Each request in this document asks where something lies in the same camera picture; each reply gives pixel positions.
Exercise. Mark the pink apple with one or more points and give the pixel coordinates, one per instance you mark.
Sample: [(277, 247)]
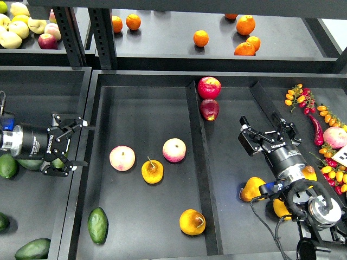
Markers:
[(335, 137), (174, 150), (122, 158)]

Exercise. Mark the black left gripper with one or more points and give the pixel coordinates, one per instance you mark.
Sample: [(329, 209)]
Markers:
[(48, 144)]

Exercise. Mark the orange front right shelf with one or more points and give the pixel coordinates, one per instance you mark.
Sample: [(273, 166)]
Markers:
[(245, 49)]

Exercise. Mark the orange leftmost shelf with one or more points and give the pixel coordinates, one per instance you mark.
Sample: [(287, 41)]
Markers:
[(117, 24)]

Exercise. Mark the dark green avocado under gripper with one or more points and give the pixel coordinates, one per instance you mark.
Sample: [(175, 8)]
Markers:
[(33, 165)]

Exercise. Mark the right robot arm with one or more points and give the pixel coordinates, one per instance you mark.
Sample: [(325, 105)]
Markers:
[(320, 219)]

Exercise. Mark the green avocado far left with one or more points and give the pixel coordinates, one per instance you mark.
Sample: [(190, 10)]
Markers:
[(9, 166)]

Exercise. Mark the large orange right shelf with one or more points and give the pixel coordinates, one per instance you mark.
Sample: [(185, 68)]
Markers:
[(245, 25)]

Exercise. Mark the black tray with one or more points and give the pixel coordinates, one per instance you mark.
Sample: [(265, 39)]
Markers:
[(35, 203), (144, 109)]

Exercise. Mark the green avocado tray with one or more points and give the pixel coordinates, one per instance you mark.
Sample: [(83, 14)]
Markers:
[(57, 163), (97, 225)]

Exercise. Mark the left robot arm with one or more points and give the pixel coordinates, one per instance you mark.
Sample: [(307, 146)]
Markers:
[(9, 143)]

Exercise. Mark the yellow pear low right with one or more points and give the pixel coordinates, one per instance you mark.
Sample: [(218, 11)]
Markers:
[(281, 210)]

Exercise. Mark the cherry tomato bunch top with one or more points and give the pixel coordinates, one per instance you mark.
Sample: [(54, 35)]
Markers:
[(299, 96)]

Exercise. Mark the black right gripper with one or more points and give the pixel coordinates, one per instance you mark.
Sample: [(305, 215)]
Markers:
[(282, 156)]

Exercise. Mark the bright red apple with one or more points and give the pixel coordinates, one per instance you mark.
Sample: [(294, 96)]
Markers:
[(209, 87)]

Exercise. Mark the dark red apple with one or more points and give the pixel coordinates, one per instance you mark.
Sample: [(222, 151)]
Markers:
[(209, 109)]

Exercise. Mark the red chili pepper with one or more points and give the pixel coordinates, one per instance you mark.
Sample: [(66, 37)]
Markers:
[(318, 132)]

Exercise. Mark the green avocado bottom left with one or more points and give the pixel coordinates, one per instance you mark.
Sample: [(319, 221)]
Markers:
[(35, 249)]

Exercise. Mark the orange centre shelf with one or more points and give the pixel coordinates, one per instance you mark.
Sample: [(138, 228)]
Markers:
[(201, 38)]

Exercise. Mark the red apple on shelf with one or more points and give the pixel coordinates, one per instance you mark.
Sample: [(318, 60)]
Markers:
[(47, 41)]

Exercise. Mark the pink apple left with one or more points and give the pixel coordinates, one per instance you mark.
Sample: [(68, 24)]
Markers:
[(122, 158)]

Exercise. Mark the pink apple far right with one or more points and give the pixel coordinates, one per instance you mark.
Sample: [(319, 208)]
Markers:
[(335, 137)]

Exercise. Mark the black left tray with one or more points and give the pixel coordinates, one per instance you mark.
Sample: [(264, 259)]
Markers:
[(35, 203)]

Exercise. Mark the black centre tray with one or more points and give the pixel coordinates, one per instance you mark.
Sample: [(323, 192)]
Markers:
[(144, 109)]

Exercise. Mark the yellow pear with stem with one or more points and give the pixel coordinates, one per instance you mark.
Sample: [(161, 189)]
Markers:
[(152, 171)]

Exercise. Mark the yellow pear lying right tray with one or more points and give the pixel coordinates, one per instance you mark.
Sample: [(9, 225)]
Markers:
[(251, 189)]

